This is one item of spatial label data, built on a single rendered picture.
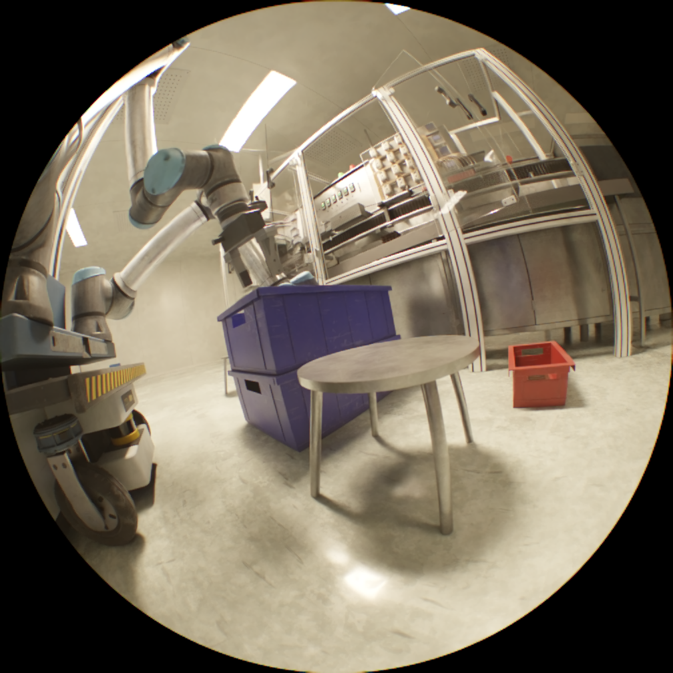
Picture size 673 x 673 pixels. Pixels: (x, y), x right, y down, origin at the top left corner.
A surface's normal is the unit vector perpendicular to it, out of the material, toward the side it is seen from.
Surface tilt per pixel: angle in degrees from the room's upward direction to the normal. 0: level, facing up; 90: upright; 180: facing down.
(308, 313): 90
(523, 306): 90
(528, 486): 0
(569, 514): 0
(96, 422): 90
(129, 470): 90
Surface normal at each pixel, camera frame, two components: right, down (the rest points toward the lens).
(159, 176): -0.22, 0.48
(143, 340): 0.72, -0.10
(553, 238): -0.67, 0.17
